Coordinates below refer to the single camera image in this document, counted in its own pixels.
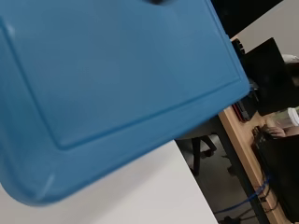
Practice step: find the blue plastic lid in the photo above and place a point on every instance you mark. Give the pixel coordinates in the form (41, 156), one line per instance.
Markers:
(109, 93)

